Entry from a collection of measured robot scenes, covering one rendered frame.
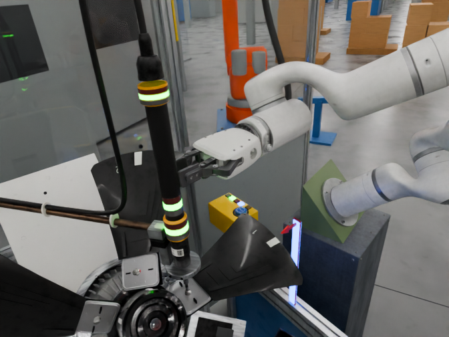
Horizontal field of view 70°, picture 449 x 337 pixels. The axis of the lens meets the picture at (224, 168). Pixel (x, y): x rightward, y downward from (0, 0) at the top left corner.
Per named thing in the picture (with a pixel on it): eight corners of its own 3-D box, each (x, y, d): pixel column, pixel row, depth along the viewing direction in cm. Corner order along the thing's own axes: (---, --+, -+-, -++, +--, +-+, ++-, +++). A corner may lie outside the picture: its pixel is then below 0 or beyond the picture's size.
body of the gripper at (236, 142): (269, 163, 63) (226, 187, 58) (234, 148, 70) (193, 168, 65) (268, 128, 60) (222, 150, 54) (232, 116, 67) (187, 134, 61)
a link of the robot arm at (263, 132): (274, 160, 65) (264, 166, 63) (244, 148, 71) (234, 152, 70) (274, 122, 61) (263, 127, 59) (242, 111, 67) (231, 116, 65)
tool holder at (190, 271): (150, 275, 63) (141, 237, 58) (166, 250, 69) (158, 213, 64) (193, 283, 61) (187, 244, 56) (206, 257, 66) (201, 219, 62)
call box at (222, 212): (210, 225, 121) (207, 202, 116) (230, 214, 126) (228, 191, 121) (237, 247, 110) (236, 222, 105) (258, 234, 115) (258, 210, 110)
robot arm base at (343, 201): (337, 172, 129) (379, 152, 115) (363, 214, 127) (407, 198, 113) (313, 188, 117) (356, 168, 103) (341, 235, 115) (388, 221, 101)
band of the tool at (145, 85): (135, 107, 47) (131, 87, 45) (150, 98, 50) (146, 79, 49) (162, 108, 46) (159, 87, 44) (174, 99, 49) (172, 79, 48)
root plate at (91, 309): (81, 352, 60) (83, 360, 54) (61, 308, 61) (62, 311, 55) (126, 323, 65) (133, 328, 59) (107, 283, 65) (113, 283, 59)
